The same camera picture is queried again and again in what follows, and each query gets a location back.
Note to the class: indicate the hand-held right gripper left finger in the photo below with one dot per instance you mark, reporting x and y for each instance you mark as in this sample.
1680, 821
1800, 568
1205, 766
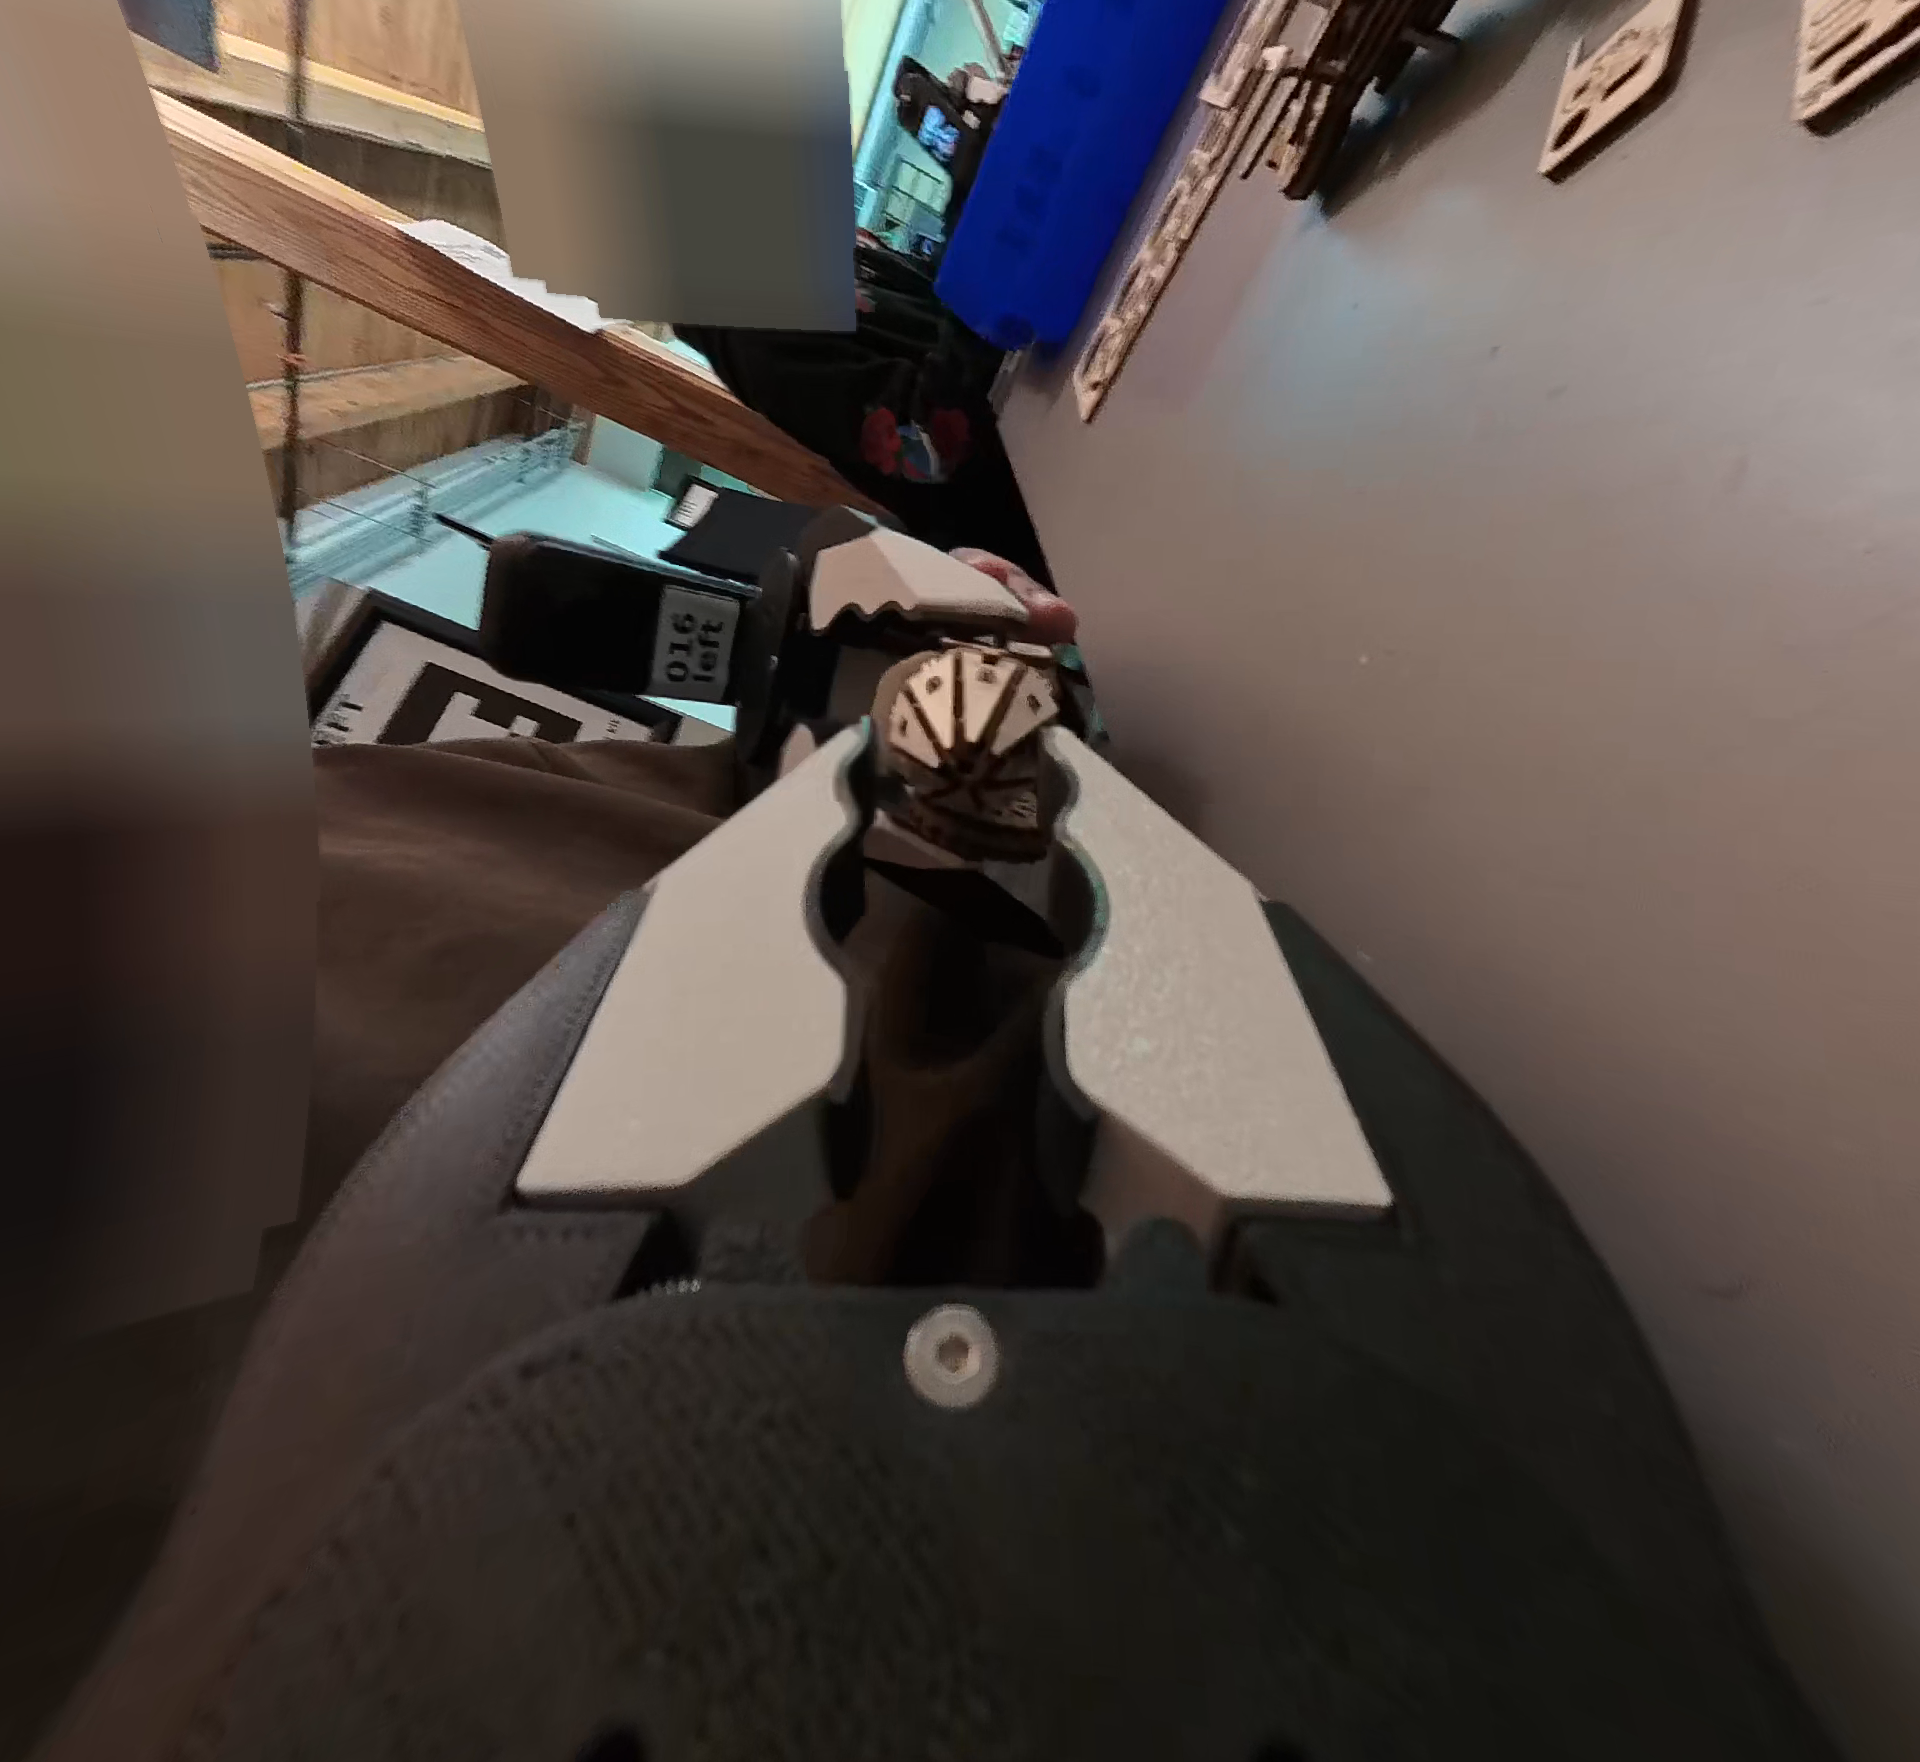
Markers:
676, 1042

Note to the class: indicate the wooden sheet with rectangular cutouts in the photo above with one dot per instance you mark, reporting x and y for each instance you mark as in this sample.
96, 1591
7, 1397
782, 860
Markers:
1104, 352

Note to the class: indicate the person's left hand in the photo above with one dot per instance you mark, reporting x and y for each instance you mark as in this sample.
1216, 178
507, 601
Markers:
1044, 599

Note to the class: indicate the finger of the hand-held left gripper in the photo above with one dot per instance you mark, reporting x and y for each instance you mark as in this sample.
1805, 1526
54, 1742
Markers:
900, 577

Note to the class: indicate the wooden edged table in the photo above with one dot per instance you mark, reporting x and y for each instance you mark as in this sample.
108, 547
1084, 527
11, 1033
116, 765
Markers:
450, 292

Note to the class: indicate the small wooden grid card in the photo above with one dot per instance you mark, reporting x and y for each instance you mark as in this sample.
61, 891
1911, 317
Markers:
1668, 22

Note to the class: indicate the small wooden model seat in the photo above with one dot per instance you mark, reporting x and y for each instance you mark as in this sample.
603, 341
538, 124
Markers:
960, 712

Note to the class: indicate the white printed sign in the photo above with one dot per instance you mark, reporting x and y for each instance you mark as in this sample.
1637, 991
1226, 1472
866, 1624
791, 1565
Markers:
406, 682

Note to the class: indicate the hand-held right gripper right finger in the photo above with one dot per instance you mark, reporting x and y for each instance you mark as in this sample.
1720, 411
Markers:
1201, 1042

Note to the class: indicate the grey desk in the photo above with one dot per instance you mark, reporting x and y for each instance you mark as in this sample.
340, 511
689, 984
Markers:
1501, 743

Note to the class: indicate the large wooden model assembly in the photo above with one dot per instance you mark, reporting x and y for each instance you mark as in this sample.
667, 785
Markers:
1351, 37

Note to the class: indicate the plywood cabinet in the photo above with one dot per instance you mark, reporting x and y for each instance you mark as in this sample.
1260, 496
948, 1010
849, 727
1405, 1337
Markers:
376, 37

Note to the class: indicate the plastic storage bin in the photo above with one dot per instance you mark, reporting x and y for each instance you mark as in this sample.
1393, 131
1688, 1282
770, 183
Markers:
1096, 97

